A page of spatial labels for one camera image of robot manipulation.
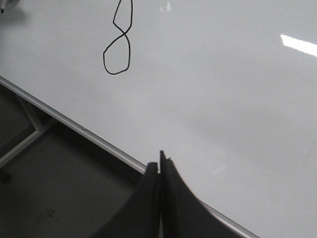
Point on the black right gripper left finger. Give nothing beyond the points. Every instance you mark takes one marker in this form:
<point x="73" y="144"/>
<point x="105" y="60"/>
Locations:
<point x="139" y="217"/>

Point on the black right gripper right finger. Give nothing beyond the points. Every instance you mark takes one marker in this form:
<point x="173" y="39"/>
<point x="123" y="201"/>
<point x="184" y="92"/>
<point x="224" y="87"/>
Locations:
<point x="183" y="216"/>

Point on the white whiteboard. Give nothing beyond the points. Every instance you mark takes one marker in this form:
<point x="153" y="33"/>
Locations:
<point x="226" y="88"/>

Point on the white table frame leg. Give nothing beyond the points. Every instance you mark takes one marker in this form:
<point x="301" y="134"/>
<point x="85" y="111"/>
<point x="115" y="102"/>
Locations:
<point x="23" y="139"/>

